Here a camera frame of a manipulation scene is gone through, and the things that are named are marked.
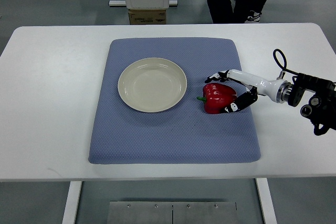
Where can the cream round plate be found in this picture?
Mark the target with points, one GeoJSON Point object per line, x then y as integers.
{"type": "Point", "coordinates": [152, 85]}

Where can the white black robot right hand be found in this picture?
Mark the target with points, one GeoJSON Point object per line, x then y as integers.
{"type": "Point", "coordinates": [274, 89]}

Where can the right white table leg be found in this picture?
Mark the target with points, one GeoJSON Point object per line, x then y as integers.
{"type": "Point", "coordinates": [266, 204]}

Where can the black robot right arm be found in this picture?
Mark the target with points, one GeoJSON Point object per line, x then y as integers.
{"type": "Point", "coordinates": [320, 109]}

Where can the white table leg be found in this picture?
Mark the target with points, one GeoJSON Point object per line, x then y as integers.
{"type": "Point", "coordinates": [266, 204]}
{"type": "Point", "coordinates": [72, 202]}

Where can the metal floor plate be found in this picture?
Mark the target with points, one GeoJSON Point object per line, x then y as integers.
{"type": "Point", "coordinates": [172, 212]}

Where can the cardboard box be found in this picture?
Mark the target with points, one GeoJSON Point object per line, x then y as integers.
{"type": "Point", "coordinates": [147, 16]}

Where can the left white table leg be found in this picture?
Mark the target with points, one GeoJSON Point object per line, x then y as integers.
{"type": "Point", "coordinates": [72, 202]}

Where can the red bell pepper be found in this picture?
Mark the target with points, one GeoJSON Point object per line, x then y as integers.
{"type": "Point", "coordinates": [217, 96]}

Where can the blue quilted mat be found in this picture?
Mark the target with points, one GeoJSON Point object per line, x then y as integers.
{"type": "Point", "coordinates": [184, 134]}

